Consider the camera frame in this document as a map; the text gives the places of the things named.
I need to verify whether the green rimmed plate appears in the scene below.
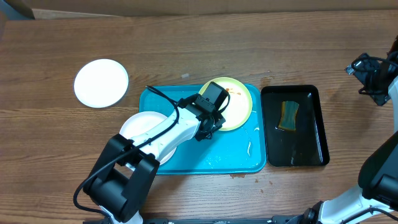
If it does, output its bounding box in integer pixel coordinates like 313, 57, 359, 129
199, 77, 252, 131

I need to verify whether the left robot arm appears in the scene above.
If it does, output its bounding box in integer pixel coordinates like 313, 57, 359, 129
73, 82, 231, 223

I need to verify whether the black plastic tray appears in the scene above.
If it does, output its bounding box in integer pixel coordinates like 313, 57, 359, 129
261, 85, 330, 167

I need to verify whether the green yellow sponge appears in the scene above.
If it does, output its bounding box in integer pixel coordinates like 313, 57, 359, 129
277, 101, 299, 131

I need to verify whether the blue plastic tray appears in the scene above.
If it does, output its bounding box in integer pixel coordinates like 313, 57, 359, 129
157, 84, 267, 175

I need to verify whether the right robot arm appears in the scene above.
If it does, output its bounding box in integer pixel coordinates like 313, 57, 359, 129
288, 42, 397, 224

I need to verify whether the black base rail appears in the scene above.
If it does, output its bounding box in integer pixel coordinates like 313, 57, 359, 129
121, 215, 310, 224

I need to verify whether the pink rimmed white plate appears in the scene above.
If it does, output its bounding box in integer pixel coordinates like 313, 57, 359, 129
119, 111, 177, 166

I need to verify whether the mint rimmed white plate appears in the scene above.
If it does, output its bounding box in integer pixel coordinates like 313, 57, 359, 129
73, 58, 129, 108

